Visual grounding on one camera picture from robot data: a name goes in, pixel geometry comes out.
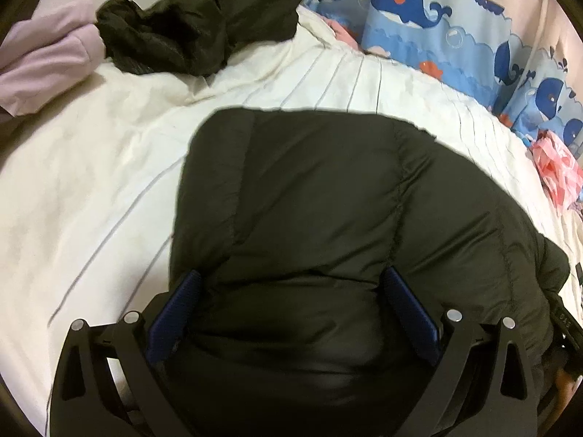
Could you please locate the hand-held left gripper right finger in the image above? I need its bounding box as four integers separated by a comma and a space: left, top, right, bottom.
382, 266, 540, 437

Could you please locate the crumpled black garment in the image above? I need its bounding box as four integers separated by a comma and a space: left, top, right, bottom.
95, 0, 305, 77

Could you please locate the black puffer jacket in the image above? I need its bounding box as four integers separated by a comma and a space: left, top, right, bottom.
168, 107, 572, 437

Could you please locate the lilac garment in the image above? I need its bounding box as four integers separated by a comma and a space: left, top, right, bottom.
0, 0, 106, 117

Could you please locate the pink checkered cloth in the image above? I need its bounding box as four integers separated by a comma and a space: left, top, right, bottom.
531, 130, 583, 210

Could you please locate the whale print curtain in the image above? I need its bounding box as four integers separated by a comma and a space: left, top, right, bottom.
303, 0, 583, 146

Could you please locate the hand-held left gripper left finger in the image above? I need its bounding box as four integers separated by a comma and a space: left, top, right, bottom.
48, 269, 203, 437

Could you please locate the white striped bedsheet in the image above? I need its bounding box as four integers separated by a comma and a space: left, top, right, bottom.
0, 0, 583, 420

